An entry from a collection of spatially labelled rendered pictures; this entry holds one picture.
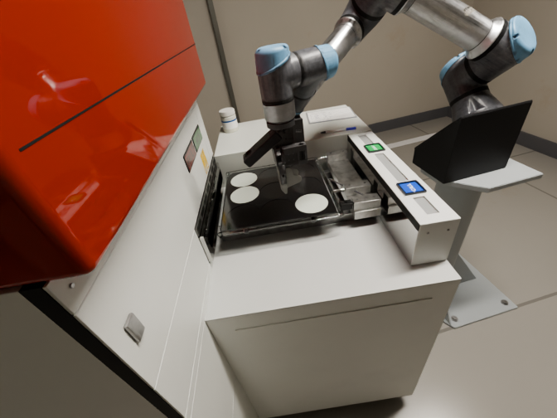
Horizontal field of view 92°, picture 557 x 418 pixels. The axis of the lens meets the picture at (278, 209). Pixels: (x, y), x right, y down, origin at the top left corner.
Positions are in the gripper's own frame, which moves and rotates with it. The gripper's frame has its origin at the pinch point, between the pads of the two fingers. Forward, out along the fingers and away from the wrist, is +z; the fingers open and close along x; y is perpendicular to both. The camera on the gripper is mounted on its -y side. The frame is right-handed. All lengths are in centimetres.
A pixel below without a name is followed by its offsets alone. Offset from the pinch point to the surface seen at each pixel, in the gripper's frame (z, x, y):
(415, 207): 1.8, -17.5, 29.7
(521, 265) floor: 98, 18, 133
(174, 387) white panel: 7, -43, -27
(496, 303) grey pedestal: 96, 0, 101
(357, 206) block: 8.1, -4.5, 20.7
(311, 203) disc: 7.8, 1.0, 8.1
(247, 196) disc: 7.7, 12.6, -11.1
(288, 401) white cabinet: 75, -26, -13
